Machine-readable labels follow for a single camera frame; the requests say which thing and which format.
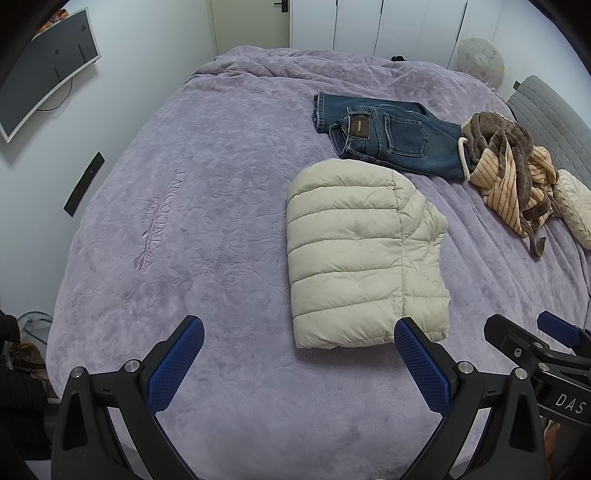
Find dark bag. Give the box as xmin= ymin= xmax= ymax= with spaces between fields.
xmin=0 ymin=309 xmax=58 ymax=462

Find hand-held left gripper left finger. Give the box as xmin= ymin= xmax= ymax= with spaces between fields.
xmin=51 ymin=315 xmax=206 ymax=480

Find black monitor cable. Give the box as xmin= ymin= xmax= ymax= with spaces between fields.
xmin=37 ymin=69 xmax=75 ymax=113

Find round cream pleated pillow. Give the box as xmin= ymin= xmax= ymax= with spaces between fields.
xmin=551 ymin=168 xmax=591 ymax=252

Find round white patterned fan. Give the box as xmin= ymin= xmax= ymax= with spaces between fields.
xmin=457 ymin=36 xmax=505 ymax=86

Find clear plastic bin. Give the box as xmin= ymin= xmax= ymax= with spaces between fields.
xmin=17 ymin=311 xmax=54 ymax=352

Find black wall strip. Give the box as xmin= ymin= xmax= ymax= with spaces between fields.
xmin=63 ymin=151 xmax=106 ymax=217

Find grey quilted mattress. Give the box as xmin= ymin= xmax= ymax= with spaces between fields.
xmin=505 ymin=75 xmax=591 ymax=185

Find cream puffer jacket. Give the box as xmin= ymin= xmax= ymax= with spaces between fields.
xmin=286 ymin=158 xmax=451 ymax=350

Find blue jeans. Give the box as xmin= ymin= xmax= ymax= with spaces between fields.
xmin=313 ymin=92 xmax=467 ymax=182

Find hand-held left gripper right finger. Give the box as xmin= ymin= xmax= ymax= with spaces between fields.
xmin=394 ymin=316 xmax=548 ymax=480

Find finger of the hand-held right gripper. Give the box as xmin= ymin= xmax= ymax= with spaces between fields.
xmin=538 ymin=311 xmax=591 ymax=365
xmin=484 ymin=314 xmax=555 ymax=371

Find purple embossed blanket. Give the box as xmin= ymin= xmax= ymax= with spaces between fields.
xmin=44 ymin=46 xmax=591 ymax=480

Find white wardrobe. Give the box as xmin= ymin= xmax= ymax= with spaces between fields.
xmin=210 ymin=0 xmax=499 ymax=70

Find brown striped fleece robe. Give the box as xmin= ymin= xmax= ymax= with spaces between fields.
xmin=459 ymin=111 xmax=561 ymax=259

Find curved white-framed monitor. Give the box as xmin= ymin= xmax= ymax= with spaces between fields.
xmin=0 ymin=7 xmax=102 ymax=144

